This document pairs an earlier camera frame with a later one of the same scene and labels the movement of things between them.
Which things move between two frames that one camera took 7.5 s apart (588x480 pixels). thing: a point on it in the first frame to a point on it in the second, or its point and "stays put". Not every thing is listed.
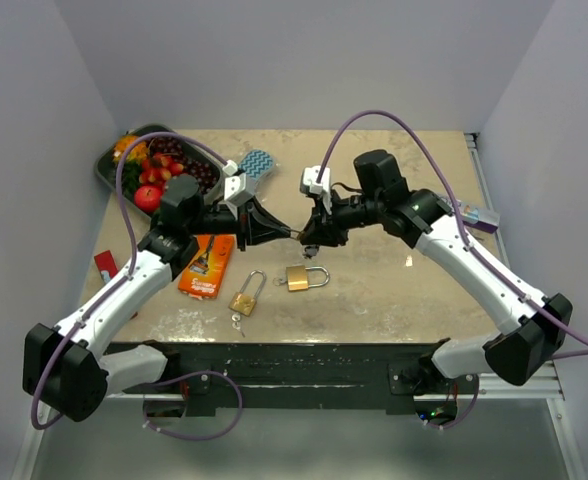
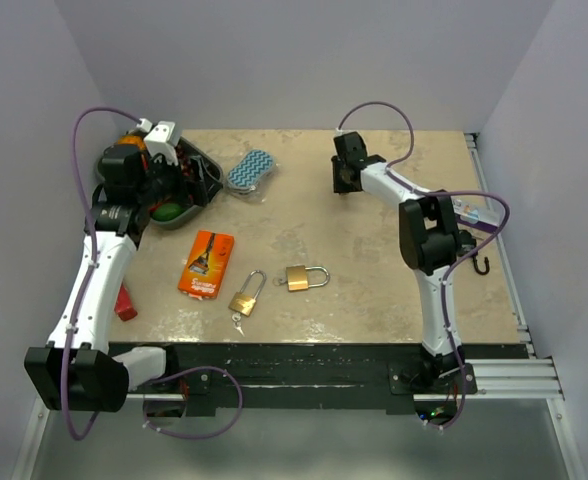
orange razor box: x=203 y=277 stays put
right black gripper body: x=346 y=214 to x=341 y=185
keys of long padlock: x=235 y=318 stays put
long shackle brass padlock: x=244 y=303 stays put
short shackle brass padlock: x=297 y=278 stays put
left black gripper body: x=220 y=221 to x=166 y=181
